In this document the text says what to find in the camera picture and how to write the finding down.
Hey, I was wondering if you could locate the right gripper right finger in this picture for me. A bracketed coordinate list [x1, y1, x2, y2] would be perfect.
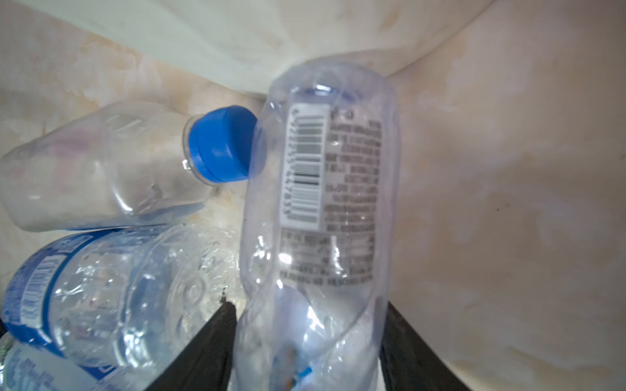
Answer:
[379, 304, 470, 391]

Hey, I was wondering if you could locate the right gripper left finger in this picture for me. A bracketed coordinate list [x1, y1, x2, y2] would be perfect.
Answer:
[147, 301, 237, 391]

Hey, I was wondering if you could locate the blue label bottle white cap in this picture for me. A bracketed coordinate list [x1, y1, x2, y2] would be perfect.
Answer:
[1, 225, 246, 374]

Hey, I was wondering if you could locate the clear bottle blue cap tall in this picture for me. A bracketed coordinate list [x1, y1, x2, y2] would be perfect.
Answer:
[233, 61, 400, 390]

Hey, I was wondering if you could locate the clear bottle blue cap crushed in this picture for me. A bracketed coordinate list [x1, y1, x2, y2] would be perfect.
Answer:
[1, 102, 257, 232]

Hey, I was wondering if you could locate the cream ribbed trash bin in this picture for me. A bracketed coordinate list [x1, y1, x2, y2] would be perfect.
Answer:
[28, 0, 487, 95]

